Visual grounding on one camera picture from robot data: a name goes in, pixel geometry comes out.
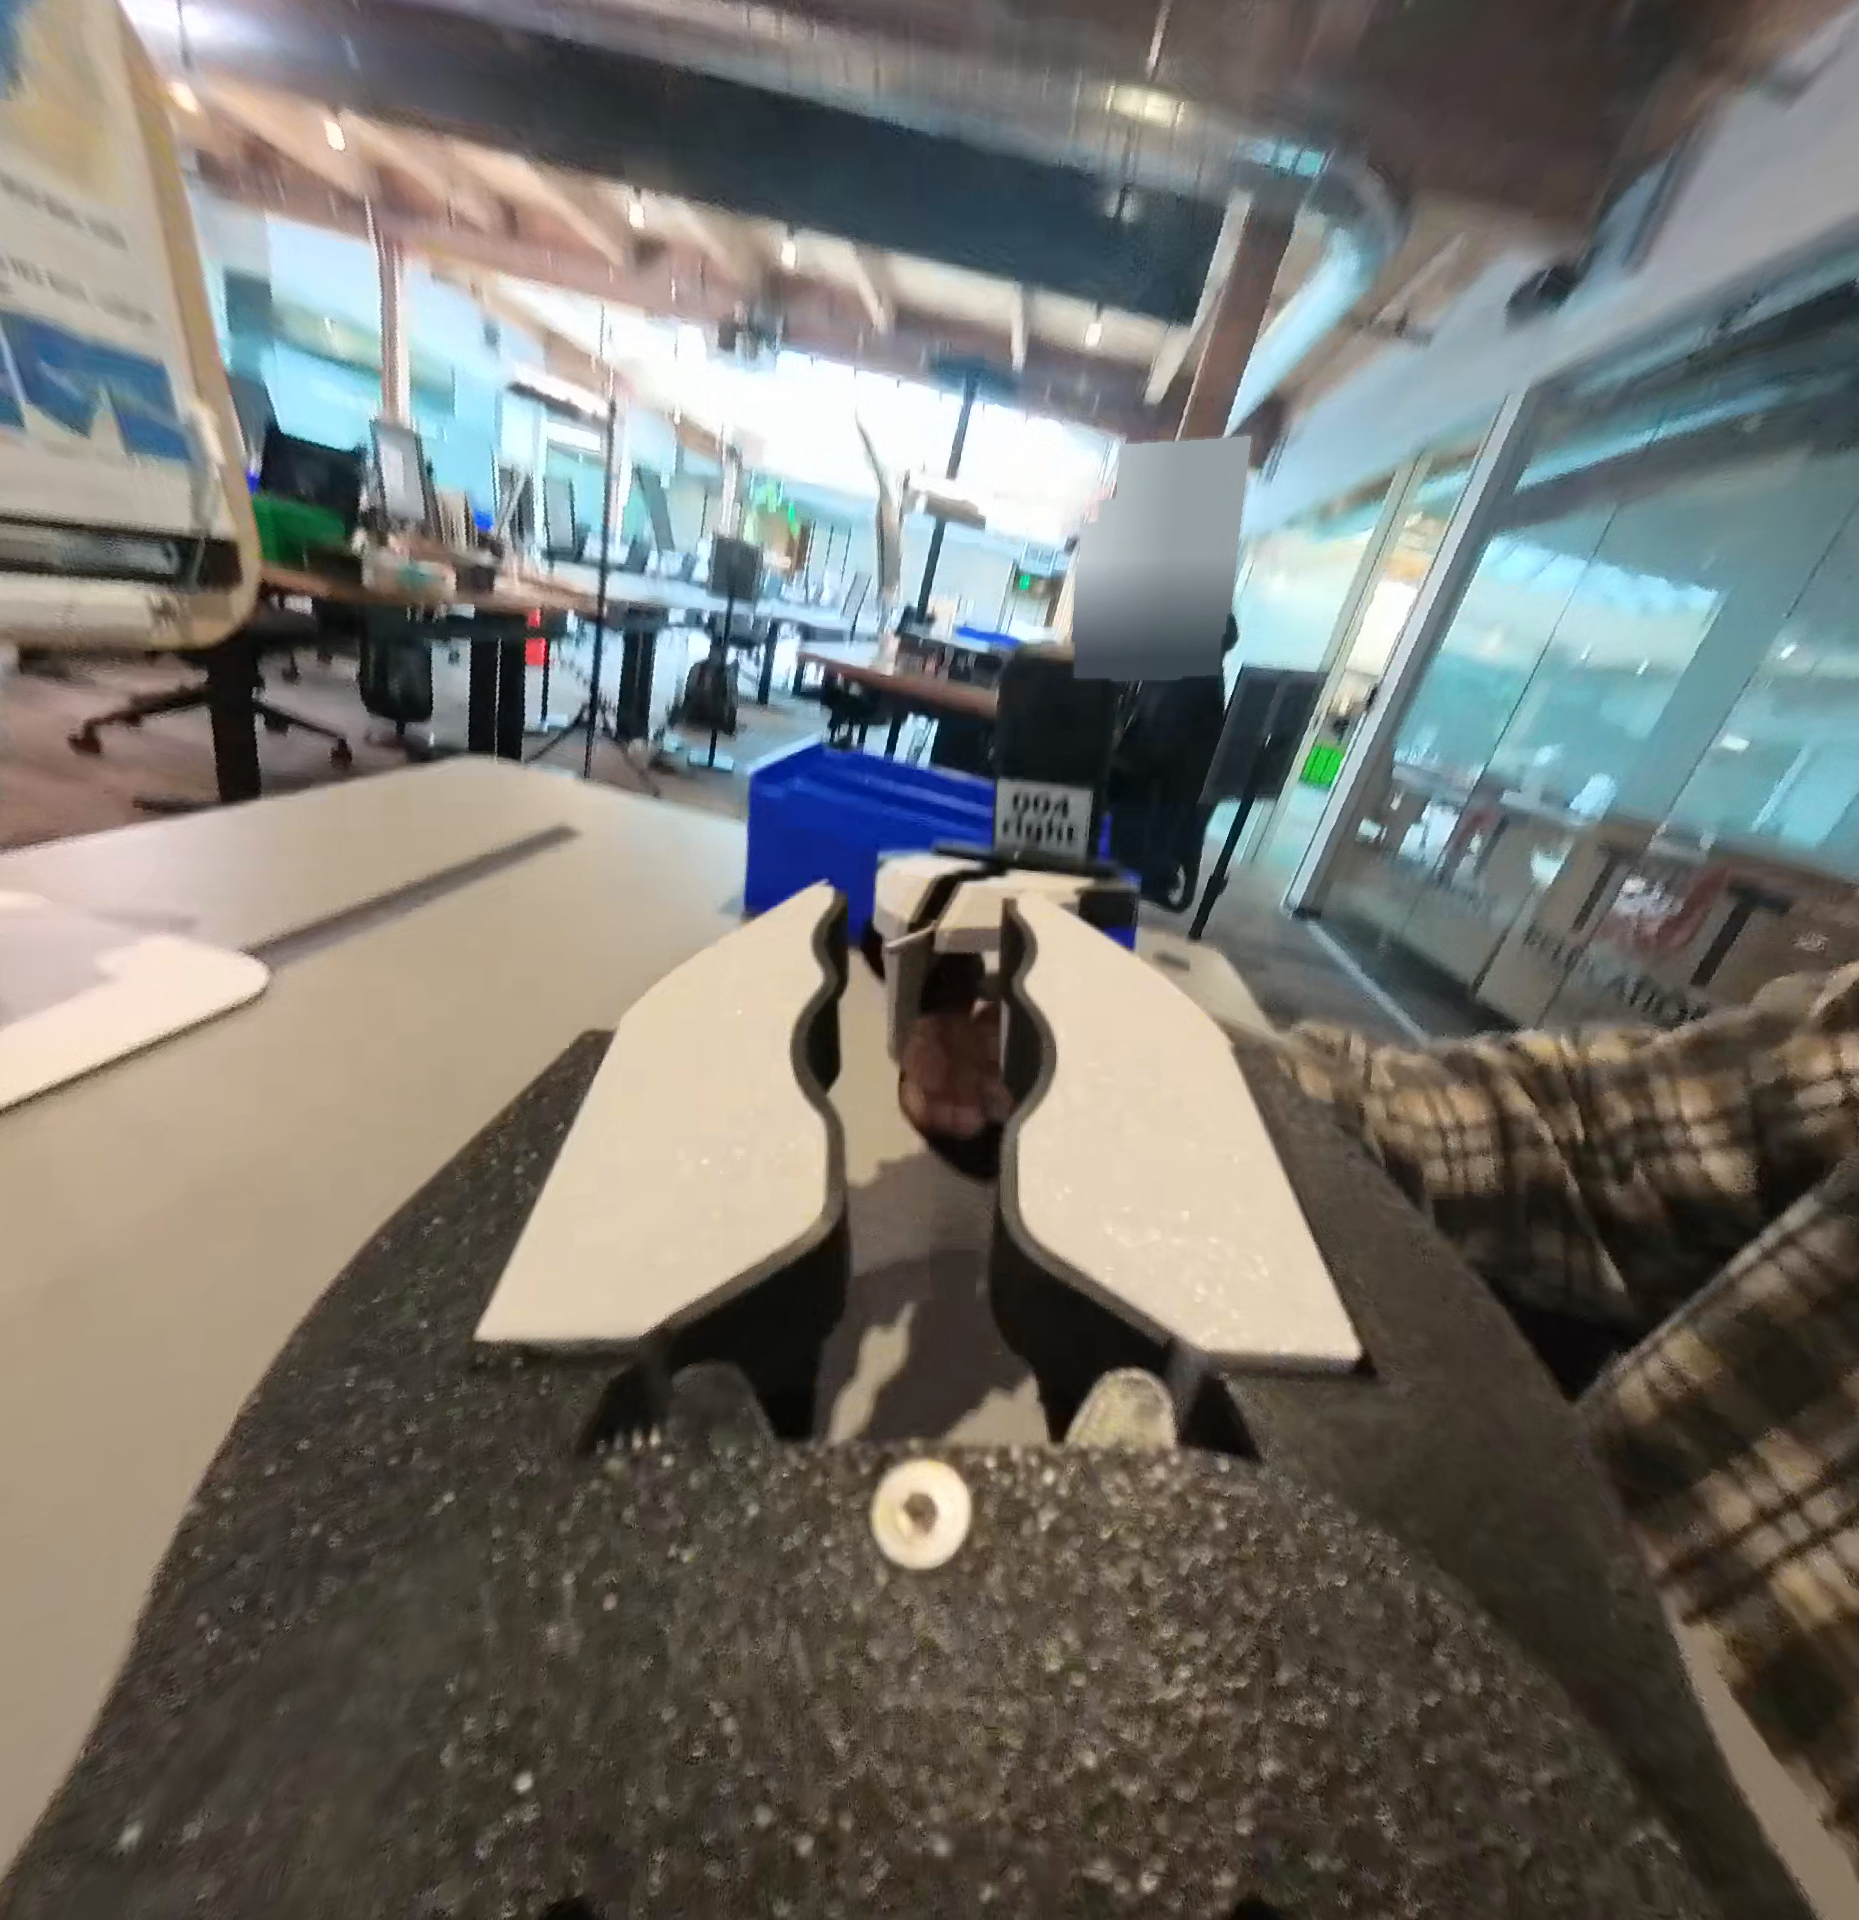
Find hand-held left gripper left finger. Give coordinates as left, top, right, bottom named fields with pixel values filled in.
left=473, top=883, right=857, bottom=1445

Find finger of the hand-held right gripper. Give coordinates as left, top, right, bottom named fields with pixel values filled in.
left=873, top=856, right=956, bottom=949
left=936, top=877, right=1096, bottom=959

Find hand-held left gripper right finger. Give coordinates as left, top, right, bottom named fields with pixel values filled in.
left=995, top=897, right=1369, bottom=1450

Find blue plastic bin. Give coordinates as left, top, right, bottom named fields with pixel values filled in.
left=746, top=735, right=1117, bottom=963

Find person's right forearm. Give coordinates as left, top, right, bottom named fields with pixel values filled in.
left=1270, top=945, right=1859, bottom=1330

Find person's right hand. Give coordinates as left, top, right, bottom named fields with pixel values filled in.
left=896, top=1000, right=1021, bottom=1148

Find wooden office desk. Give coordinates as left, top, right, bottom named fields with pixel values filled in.
left=261, top=557, right=676, bottom=804
left=797, top=646, right=1021, bottom=771

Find black light panel on tripod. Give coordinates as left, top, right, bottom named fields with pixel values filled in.
left=1192, top=669, right=1328, bottom=945

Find curved black panel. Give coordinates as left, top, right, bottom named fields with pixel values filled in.
left=854, top=418, right=915, bottom=632

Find black light panel on stand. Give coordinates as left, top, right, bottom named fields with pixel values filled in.
left=709, top=535, right=767, bottom=741

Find black tripod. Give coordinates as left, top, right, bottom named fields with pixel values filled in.
left=527, top=396, right=664, bottom=795

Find white tablet stand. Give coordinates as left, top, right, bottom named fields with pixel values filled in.
left=0, top=649, right=271, bottom=1126

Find black office chair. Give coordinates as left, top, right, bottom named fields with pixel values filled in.
left=71, top=606, right=354, bottom=774

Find black computer monitor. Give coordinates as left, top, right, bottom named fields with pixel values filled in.
left=260, top=428, right=364, bottom=520
left=365, top=420, right=434, bottom=527

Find instruction sign board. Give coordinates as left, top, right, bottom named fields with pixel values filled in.
left=0, top=0, right=264, bottom=651

